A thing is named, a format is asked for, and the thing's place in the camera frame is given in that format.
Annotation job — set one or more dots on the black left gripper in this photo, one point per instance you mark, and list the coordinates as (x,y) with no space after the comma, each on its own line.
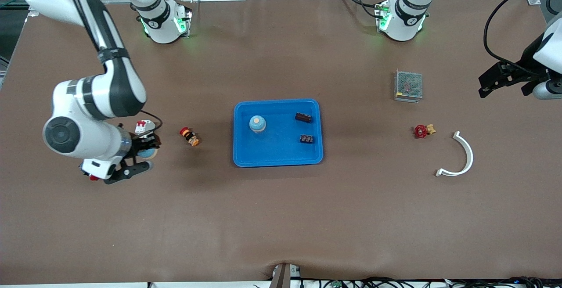
(525,66)

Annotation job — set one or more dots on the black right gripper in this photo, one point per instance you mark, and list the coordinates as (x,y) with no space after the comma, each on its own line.
(139,144)

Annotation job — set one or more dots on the blue dome bell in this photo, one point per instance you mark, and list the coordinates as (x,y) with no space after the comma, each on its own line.
(150,154)
(257,124)

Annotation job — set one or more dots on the dark brown terminal block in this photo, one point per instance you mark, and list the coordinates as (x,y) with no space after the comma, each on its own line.
(307,138)

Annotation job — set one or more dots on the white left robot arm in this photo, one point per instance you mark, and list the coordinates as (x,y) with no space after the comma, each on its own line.
(401,20)

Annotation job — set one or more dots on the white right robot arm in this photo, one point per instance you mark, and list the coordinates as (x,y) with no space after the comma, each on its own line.
(88,99)

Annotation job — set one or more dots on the blue plastic tray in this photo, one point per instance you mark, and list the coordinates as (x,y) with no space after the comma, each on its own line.
(276,147)

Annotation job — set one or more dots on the white circuit breaker red switches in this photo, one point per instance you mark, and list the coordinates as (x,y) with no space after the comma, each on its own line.
(141,125)

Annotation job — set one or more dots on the red yellow emergency stop button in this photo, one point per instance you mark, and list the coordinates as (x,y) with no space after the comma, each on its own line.
(189,137)

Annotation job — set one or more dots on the red mushroom push button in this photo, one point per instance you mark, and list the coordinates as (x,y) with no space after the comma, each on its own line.
(94,177)

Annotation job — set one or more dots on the white curved plastic clamp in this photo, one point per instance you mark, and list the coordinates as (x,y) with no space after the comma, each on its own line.
(471,154)

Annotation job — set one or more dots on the metal mesh power supply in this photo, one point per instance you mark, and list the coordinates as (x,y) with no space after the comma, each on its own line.
(409,87)

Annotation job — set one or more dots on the brown table mat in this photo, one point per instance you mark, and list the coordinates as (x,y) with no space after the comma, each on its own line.
(281,217)

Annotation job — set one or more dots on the metal mount bracket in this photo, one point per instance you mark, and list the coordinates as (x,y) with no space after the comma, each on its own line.
(281,277)

